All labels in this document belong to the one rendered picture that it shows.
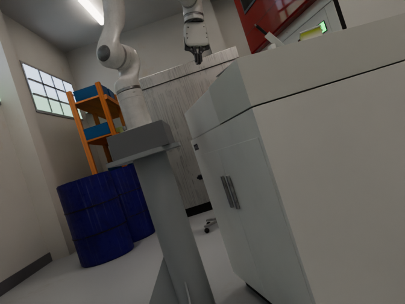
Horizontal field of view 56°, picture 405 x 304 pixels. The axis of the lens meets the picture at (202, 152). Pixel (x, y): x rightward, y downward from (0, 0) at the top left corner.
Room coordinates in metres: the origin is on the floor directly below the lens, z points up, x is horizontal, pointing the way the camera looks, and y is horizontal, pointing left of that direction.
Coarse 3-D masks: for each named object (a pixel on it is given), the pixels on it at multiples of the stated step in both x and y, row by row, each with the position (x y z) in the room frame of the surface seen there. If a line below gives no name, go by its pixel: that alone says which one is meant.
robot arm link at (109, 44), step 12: (108, 0) 1.70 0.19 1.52; (120, 0) 1.72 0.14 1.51; (108, 12) 1.71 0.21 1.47; (120, 12) 1.72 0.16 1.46; (108, 24) 1.70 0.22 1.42; (120, 24) 1.71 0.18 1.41; (108, 36) 1.68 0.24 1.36; (96, 48) 1.70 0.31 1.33; (108, 48) 1.66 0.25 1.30; (120, 48) 1.69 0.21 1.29; (108, 60) 1.67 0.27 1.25; (120, 60) 1.70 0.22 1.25
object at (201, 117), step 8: (208, 96) 1.46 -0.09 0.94; (200, 104) 1.60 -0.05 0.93; (208, 104) 1.49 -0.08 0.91; (192, 112) 1.78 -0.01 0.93; (200, 112) 1.64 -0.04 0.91; (208, 112) 1.53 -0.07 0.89; (192, 120) 1.83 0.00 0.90; (200, 120) 1.69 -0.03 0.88; (208, 120) 1.56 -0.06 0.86; (216, 120) 1.45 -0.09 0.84; (192, 128) 1.89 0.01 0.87; (200, 128) 1.73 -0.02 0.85; (208, 128) 1.61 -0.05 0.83; (192, 136) 1.94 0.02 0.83
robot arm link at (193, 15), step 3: (192, 12) 1.55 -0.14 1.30; (195, 12) 1.55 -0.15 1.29; (198, 12) 1.56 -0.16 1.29; (186, 15) 1.56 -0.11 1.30; (189, 15) 1.55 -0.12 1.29; (192, 15) 1.55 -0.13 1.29; (195, 15) 1.55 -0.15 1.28; (198, 15) 1.55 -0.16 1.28; (201, 15) 1.57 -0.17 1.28; (186, 18) 1.56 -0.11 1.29; (189, 18) 1.55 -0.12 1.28; (192, 18) 1.55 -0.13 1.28; (195, 18) 1.56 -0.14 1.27; (198, 18) 1.56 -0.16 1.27; (201, 18) 1.56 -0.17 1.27; (186, 21) 1.58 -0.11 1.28
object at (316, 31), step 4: (312, 28) 1.31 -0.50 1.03; (316, 28) 1.31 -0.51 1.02; (320, 28) 1.31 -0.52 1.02; (300, 32) 1.32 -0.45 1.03; (304, 32) 1.32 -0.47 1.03; (308, 32) 1.32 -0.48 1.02; (312, 32) 1.31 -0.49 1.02; (316, 32) 1.31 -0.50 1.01; (320, 32) 1.31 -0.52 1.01; (300, 36) 1.35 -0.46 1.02; (304, 36) 1.32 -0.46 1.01; (308, 36) 1.32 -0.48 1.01; (312, 36) 1.31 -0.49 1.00; (316, 36) 1.31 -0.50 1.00
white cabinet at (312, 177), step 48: (336, 96) 1.15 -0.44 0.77; (384, 96) 1.18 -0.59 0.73; (192, 144) 2.00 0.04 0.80; (240, 144) 1.26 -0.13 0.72; (288, 144) 1.10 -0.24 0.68; (336, 144) 1.14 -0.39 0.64; (384, 144) 1.17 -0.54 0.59; (240, 192) 1.43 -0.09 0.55; (288, 192) 1.09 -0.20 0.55; (336, 192) 1.12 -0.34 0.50; (384, 192) 1.16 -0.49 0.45; (240, 240) 1.65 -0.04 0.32; (288, 240) 1.13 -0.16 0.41; (336, 240) 1.11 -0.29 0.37; (384, 240) 1.15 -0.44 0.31; (288, 288) 1.26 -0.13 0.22; (336, 288) 1.10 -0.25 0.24; (384, 288) 1.14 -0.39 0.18
